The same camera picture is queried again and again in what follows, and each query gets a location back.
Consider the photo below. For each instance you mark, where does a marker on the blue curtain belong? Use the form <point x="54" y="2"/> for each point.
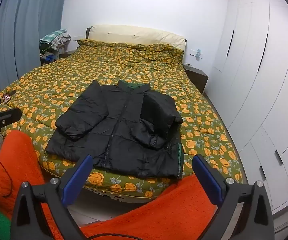
<point x="21" y="30"/>

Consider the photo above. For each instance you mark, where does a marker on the pile of clothes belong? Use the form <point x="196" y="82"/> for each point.
<point x="55" y="38"/>

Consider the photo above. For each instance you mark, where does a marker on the white wall socket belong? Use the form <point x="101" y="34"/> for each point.
<point x="196" y="53"/>

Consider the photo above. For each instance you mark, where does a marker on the white wardrobe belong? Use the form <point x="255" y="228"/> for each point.
<point x="258" y="80"/>

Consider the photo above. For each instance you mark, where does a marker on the cream pillow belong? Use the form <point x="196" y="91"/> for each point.
<point x="134" y="33"/>

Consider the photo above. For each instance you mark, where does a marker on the black puffer jacket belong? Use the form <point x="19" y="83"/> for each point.
<point x="124" y="125"/>

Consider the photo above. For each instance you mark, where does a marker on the orange fuzzy robe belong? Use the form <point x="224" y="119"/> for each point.
<point x="159" y="217"/>

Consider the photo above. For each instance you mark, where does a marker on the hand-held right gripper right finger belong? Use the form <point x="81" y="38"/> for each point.
<point x="207" y="180"/>

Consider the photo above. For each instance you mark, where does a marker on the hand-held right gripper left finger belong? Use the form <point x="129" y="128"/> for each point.
<point x="76" y="177"/>

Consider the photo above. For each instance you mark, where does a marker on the green orange floral duvet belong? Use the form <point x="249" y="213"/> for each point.
<point x="59" y="80"/>

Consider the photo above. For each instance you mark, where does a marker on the dark wooden nightstand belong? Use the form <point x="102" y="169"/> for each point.
<point x="196" y="77"/>

